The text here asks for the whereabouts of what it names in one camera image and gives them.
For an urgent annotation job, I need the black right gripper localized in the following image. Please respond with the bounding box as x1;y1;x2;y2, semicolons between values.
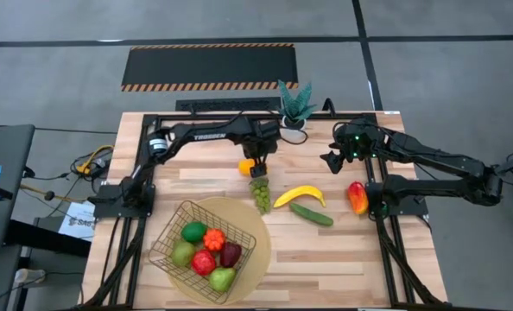
319;119;388;175

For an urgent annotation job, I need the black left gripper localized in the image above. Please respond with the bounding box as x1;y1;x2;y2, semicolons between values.
241;122;282;179

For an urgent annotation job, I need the yellow orange mango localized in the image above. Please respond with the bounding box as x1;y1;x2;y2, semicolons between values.
237;158;257;177

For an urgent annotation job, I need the red orange mango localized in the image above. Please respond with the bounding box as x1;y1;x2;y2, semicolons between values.
347;181;370;216

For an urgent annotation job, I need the yellow banana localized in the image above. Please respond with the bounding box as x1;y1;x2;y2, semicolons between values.
273;185;327;209

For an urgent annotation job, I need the green cucumber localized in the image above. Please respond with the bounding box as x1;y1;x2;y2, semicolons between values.
288;202;334;227

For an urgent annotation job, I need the dark red apple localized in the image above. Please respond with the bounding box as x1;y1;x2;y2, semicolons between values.
219;241;243;269

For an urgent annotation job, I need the bright red apple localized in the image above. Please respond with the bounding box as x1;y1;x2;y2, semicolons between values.
190;249;217;277

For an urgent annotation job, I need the light green pear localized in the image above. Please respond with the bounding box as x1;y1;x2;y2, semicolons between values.
208;266;238;294

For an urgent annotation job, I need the green grape bunch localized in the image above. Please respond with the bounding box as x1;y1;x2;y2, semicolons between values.
249;176;272;216

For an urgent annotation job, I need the round woven straw placemat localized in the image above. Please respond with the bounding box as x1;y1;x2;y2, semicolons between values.
166;196;273;306

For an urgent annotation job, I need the snake plant in white pot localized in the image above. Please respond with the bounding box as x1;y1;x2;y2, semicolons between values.
276;79;318;131

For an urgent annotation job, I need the black perforated bar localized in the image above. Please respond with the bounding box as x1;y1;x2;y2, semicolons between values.
174;97;282;113

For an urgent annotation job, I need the orange red lobed pepper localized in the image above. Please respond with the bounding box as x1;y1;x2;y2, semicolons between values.
203;228;227;253

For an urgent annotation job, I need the dark green lime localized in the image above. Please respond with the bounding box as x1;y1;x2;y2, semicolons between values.
180;221;208;244

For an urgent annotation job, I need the black hazard striped floor mat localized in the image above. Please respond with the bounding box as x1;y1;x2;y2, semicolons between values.
120;42;300;92

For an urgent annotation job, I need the white printed paper sheet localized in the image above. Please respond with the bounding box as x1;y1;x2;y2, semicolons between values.
58;200;96;242

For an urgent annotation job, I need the dark grey side desk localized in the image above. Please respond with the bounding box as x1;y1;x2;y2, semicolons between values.
0;124;36;254

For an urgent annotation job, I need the black aluminium table frame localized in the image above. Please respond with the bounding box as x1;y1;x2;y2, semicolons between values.
81;111;452;310

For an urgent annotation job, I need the gold wire basket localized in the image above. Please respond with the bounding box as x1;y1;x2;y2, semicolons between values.
148;200;257;306

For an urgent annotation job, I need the yellow cable bundle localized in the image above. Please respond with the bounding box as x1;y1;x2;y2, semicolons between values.
75;144;115;175

